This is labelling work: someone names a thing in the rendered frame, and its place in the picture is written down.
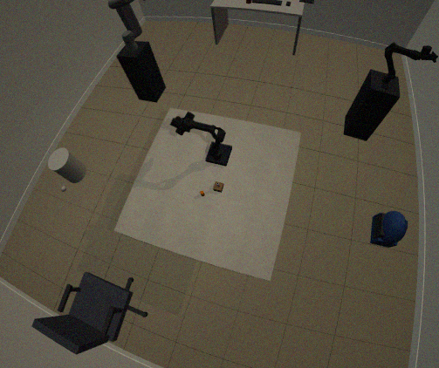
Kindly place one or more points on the tan square block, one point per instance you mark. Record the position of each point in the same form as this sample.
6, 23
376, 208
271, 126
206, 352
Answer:
220, 188

